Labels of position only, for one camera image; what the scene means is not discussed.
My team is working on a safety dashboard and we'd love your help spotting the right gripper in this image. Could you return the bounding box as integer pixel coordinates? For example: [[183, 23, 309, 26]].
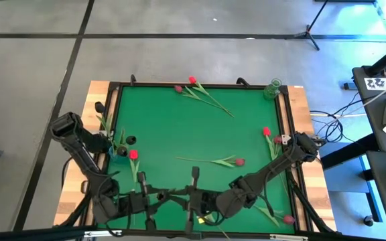
[[169, 166, 219, 234]]

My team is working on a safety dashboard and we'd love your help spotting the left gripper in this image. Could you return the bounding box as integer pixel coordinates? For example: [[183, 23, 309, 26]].
[[121, 171, 167, 232]]

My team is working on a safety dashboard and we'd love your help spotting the blue glass vase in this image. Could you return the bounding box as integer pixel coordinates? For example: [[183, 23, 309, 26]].
[[108, 145, 130, 164]]

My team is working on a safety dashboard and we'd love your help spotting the dark red artificial tulip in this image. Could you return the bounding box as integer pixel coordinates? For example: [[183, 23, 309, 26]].
[[176, 154, 246, 168], [174, 85, 231, 113], [273, 135, 290, 198], [252, 204, 296, 228]]

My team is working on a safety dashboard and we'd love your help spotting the green glass vase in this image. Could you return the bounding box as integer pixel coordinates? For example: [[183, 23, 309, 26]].
[[263, 78, 283, 100]]

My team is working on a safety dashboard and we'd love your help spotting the green table mat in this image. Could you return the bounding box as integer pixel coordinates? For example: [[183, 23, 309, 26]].
[[97, 86, 296, 235]]

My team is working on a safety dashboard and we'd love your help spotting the black support strut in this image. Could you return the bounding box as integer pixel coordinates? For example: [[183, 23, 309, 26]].
[[286, 173, 334, 234], [58, 187, 95, 228]]

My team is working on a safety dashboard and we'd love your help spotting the black desk crossbar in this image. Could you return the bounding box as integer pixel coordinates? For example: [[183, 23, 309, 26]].
[[320, 133, 381, 170]]

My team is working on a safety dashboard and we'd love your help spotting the black tripod stand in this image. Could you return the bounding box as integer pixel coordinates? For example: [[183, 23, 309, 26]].
[[293, 0, 328, 52]]

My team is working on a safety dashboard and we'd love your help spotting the black desk with label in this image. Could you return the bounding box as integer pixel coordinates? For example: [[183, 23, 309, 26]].
[[352, 65, 386, 153]]

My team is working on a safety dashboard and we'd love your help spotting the white printed label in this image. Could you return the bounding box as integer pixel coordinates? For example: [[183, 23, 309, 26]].
[[363, 77, 386, 91]]

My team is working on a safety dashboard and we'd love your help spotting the silver corner bracket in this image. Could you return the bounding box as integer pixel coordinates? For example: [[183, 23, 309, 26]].
[[269, 234, 310, 241], [84, 230, 123, 238]]

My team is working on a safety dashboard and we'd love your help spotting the black rail bar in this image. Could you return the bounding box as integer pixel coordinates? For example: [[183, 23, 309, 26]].
[[0, 226, 97, 241]]

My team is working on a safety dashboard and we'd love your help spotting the black cable bundle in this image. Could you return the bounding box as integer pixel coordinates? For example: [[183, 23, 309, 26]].
[[308, 90, 381, 145]]

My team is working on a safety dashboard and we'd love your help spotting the yellow floor cable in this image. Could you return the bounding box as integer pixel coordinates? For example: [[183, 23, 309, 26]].
[[310, 112, 368, 118]]

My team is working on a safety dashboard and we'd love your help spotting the white cable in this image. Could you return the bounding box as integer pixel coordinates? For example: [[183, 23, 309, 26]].
[[360, 74, 386, 108]]

